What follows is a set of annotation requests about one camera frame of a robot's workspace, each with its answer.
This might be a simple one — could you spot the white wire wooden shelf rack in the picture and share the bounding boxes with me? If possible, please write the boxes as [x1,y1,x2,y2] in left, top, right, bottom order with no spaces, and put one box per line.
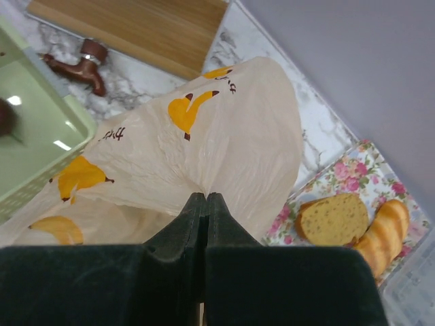
[27,0,228,80]

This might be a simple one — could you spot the brown bread slices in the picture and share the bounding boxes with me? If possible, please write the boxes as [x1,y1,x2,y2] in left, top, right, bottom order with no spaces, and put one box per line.
[295,193,369,246]

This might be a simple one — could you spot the orange plastic grocery bag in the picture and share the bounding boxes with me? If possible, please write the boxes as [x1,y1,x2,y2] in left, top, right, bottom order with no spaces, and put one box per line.
[1,57,303,247]

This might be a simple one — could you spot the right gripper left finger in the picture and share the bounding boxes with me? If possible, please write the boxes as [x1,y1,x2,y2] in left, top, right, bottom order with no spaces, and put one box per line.
[1,194,206,325]

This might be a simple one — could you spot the green plastic basket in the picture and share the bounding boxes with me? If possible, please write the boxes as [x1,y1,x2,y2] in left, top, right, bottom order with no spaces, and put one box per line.
[1,18,97,221]

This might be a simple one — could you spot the clear plastic compartment box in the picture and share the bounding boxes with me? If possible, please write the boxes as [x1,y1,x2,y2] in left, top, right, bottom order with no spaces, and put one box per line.
[380,229,434,326]

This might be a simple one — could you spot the floral pattern tray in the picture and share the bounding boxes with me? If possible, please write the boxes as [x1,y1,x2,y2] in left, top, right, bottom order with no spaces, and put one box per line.
[262,140,433,285]

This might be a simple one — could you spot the brown small bottle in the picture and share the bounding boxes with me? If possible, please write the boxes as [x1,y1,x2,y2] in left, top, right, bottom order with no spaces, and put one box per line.
[38,39,108,97]

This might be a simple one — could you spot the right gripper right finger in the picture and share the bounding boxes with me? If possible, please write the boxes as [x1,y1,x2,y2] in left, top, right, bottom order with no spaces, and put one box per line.
[205,193,387,325]

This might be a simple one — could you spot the orange baguette bread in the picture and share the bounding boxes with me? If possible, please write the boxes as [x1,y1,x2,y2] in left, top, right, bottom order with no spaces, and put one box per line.
[353,200,410,278]

